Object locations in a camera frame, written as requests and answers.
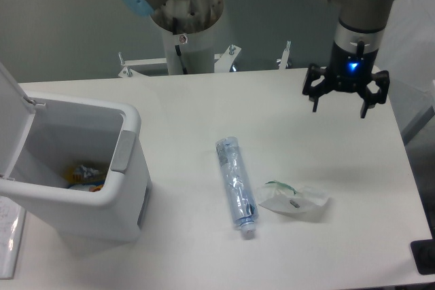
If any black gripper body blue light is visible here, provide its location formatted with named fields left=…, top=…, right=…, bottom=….
left=325, top=43, right=378, bottom=92

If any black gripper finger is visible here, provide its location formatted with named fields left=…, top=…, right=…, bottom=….
left=359, top=70, right=389, bottom=119
left=302, top=64, right=335, bottom=112

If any white push-lid trash can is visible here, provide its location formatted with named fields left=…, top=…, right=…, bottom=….
left=1, top=68, right=152, bottom=242

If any colourful trash inside can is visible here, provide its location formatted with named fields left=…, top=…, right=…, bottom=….
left=64, top=164, right=107, bottom=192

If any grey cabinet beside table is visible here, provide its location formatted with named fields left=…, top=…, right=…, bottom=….
left=376, top=0, right=434, bottom=144

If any crumpled clear plastic wrapper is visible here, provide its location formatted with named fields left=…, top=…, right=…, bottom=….
left=254, top=180, right=331, bottom=223

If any crushed clear plastic bottle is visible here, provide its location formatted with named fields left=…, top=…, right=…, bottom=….
left=215, top=137, right=258, bottom=240

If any black device at table edge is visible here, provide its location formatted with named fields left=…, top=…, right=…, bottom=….
left=411, top=239, right=434, bottom=275

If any laminated paper sheet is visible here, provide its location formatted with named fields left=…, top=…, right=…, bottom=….
left=0, top=196, right=26, bottom=280

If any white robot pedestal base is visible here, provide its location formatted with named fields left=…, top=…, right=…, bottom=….
left=123, top=0, right=241, bottom=75

